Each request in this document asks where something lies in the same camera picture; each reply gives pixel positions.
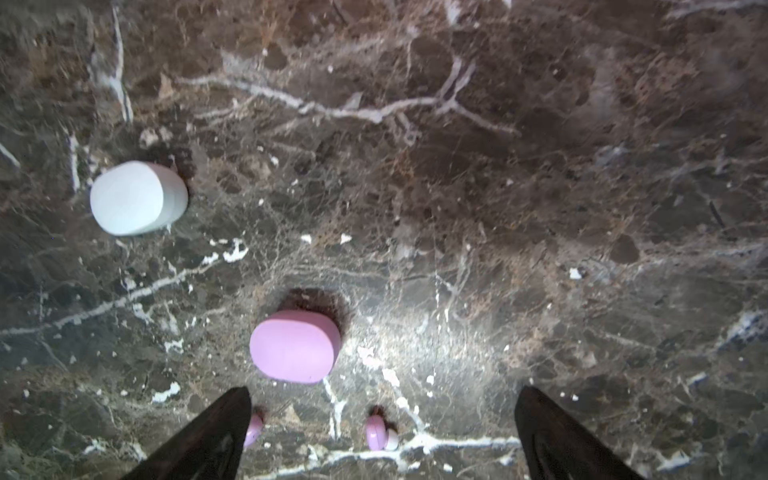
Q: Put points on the white earbud charging case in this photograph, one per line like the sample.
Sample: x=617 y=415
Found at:
x=137 y=197

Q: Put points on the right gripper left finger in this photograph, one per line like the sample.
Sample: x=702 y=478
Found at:
x=209 y=447

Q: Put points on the pink earbud charging case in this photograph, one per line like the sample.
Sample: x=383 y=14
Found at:
x=295 y=346

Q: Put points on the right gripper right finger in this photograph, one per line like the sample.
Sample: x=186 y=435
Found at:
x=557 y=446

